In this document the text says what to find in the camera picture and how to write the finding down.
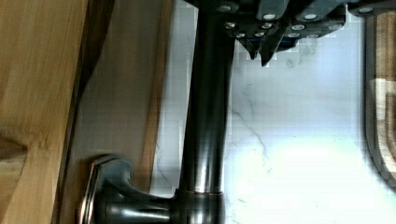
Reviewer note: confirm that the wooden cutting board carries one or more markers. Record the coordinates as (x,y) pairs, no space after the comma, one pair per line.
(379,93)

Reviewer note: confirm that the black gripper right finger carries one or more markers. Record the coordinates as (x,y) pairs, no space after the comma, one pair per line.
(295,19)

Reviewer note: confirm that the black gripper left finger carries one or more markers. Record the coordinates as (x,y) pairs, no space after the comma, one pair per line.
(256,24)

